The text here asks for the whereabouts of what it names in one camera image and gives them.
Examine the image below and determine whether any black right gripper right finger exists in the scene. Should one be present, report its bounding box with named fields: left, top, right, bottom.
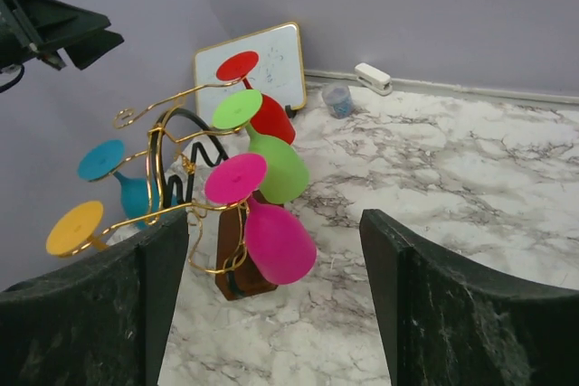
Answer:
left=359, top=209, right=578, bottom=385

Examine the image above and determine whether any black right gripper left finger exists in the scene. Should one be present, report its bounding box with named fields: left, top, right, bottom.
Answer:
left=1, top=211, right=189, bottom=385

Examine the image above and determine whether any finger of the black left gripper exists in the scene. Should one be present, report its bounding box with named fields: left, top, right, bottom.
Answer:
left=26, top=0, right=124, bottom=70

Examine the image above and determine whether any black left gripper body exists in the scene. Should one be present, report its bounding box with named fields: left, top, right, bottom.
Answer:
left=1, top=0, right=67, bottom=72

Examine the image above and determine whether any pink wine glass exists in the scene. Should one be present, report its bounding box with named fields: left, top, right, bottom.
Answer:
left=204, top=153, right=317, bottom=285

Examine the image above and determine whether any red wine glass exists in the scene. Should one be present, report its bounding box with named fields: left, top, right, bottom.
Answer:
left=216, top=51, right=296, bottom=145

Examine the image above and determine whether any green wine glass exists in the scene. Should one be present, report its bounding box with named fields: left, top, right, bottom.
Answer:
left=212, top=89, right=309, bottom=204

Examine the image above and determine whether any yellow wine glass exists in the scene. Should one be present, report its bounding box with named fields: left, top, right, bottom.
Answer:
left=45, top=201, right=108, bottom=258

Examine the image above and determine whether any blue wine glass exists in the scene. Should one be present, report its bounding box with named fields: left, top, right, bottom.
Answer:
left=77, top=139, right=159, bottom=219

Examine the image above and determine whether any gold framed whiteboard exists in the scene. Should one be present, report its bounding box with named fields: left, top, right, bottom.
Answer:
left=194, top=22, right=307, bottom=121

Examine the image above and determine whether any gold wire glass rack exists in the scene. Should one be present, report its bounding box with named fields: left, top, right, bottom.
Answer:
left=112, top=80, right=286, bottom=302

